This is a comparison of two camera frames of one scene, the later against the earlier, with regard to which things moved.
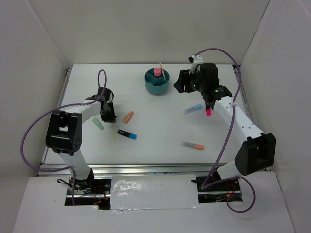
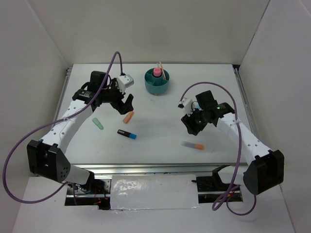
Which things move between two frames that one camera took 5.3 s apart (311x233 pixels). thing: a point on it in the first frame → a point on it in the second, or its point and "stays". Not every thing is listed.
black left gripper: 111,118 → 122,108
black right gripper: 183,79 → 188,121
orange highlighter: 128,117 stays
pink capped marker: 157,72 stays
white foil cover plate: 156,191 stays
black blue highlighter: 130,135 stays
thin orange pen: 164,75 stays
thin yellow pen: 114,131 → 160,69
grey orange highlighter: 192,145 stays
